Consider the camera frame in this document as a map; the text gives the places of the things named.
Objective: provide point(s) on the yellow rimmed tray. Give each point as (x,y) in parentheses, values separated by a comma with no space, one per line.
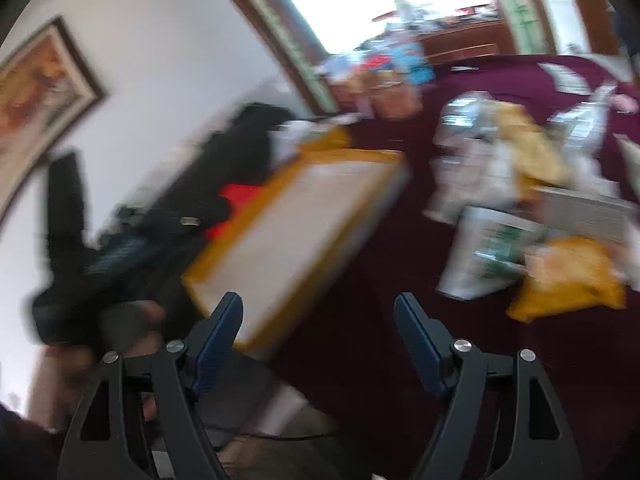
(290,230)

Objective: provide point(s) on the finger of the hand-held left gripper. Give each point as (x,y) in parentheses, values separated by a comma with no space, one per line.
(120,257)

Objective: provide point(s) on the grey lid jar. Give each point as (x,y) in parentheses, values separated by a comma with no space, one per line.
(345,85)

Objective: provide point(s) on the yellow towel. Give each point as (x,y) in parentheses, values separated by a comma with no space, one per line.
(535,150)

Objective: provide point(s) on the orange label jar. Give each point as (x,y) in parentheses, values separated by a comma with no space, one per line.
(395,97)

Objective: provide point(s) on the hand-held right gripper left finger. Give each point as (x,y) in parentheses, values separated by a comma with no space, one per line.
(220,340)

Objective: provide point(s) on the maroon tablecloth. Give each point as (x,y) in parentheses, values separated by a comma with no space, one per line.
(400,260)

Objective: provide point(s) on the person's left forearm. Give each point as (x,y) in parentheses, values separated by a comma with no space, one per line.
(55,385)

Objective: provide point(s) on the yellow soft packet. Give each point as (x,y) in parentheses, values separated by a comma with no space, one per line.
(570,285)

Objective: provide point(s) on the clear plastic packet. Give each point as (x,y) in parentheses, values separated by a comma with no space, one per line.
(465,160)
(582,120)

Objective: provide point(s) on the wooden cabinet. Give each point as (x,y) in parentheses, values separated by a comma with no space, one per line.
(465,40)

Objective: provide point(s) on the white paper sheet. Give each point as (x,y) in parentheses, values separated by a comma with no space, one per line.
(562,77)

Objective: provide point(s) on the green white packet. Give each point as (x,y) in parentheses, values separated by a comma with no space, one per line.
(480,255)

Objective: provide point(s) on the person's left hand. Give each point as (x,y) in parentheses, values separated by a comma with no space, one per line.
(135,320)

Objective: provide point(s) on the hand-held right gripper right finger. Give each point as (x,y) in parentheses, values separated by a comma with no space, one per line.
(420,345)

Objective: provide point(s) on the framed wall painting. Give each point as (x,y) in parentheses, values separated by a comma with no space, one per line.
(35,95)

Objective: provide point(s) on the black sofa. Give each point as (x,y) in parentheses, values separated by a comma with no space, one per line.
(245,160)

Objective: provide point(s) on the red plastic bag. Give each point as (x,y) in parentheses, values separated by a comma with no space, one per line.
(240,197)

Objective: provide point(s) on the blue label bottle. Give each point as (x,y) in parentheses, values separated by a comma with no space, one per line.
(415,62)

